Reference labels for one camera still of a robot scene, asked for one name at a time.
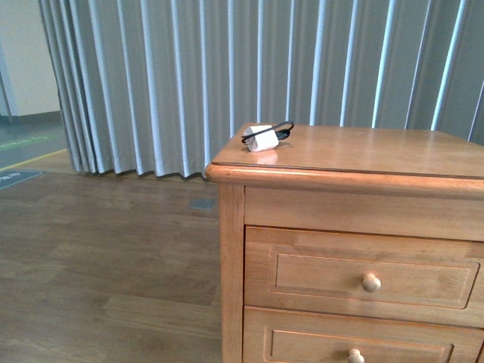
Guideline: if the light wooden nightstand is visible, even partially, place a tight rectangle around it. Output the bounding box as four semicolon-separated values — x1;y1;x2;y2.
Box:
206;126;483;362

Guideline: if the wooden drawer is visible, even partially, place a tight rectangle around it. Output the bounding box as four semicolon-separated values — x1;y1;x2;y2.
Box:
244;226;483;327
243;307;483;362

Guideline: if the white charger with black cable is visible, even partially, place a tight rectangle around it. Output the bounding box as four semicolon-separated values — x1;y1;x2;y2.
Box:
241;121;295;152

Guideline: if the grey floor sign mat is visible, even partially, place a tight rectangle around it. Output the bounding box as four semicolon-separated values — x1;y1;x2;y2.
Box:
0;169;42;190

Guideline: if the grey pleated curtain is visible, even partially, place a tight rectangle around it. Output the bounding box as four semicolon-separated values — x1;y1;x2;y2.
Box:
39;1;483;176

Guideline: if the metal floor outlet plate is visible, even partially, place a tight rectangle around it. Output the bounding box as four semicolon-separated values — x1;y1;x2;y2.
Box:
189;198;216;210

